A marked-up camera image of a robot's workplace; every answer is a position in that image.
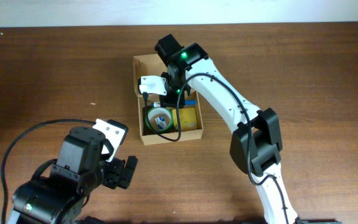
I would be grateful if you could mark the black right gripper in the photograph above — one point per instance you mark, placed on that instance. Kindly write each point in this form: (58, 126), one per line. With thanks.
(171, 100)

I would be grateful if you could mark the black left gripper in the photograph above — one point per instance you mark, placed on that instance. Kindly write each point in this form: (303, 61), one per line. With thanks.
(124, 173)

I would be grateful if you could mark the blue white marker pen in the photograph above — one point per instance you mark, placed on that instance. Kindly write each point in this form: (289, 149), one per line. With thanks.
(191, 102)

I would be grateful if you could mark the green tape roll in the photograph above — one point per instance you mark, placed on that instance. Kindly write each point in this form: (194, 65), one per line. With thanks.
(158, 111)

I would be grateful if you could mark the blue white staples box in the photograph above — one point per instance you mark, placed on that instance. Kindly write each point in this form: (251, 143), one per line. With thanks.
(161, 122)

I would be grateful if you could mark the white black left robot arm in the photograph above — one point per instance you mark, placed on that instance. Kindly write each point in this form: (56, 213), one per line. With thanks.
(57, 195)

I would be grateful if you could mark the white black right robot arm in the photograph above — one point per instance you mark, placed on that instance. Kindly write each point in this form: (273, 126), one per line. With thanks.
(256, 137)

